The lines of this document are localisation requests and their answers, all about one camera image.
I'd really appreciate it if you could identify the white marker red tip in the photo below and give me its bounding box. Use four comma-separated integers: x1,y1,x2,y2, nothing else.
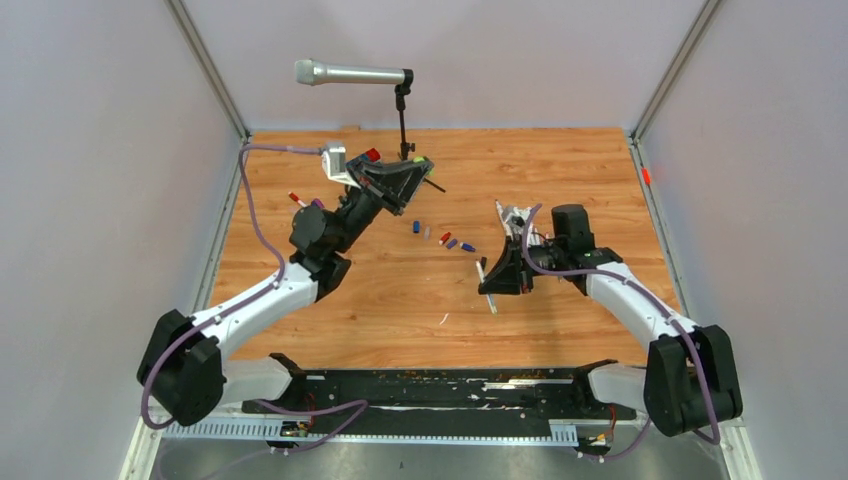
288,191,308,208

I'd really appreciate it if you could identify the purple cable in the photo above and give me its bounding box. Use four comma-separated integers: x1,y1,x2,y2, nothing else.
140,142,369,458
521,203,722,464

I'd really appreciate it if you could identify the silver microphone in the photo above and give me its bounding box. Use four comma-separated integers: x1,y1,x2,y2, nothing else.
294,59,414,86

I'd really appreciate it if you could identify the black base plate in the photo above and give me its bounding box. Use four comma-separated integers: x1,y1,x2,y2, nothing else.
275,367,645,441

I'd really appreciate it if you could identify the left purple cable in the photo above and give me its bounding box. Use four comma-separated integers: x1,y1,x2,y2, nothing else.
140,142,369,458

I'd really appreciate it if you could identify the black tripod microphone stand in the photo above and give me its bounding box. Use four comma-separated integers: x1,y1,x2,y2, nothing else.
394,69,415,160

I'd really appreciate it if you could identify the blue red toy train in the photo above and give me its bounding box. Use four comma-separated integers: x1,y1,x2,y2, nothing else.
364,148,381,162

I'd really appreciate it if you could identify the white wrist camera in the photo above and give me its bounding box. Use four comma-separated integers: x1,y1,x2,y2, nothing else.
501,205,531,240
321,142,357,187

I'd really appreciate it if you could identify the aluminium frame rail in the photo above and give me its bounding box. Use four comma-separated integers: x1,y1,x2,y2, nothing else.
119,374,763,480

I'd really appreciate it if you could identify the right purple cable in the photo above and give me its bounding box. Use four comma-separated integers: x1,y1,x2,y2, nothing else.
521,203,722,464

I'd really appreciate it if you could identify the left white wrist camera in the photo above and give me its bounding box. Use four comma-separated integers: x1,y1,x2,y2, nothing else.
321,142,357,187

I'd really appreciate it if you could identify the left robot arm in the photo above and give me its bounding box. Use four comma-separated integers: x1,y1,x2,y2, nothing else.
137,158,434,429

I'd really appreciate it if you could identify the white marker blue end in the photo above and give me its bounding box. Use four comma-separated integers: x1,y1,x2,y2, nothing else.
494,200,508,226

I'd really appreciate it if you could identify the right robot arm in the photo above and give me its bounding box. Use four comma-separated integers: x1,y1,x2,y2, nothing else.
478,203,744,444

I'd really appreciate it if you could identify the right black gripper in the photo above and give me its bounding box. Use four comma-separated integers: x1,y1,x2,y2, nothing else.
478,233,566,294

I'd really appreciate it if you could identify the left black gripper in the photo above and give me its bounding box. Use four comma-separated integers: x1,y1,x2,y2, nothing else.
332,157,433,255

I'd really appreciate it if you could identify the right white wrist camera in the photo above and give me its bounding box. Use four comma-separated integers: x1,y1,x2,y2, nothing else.
501,205,531,240

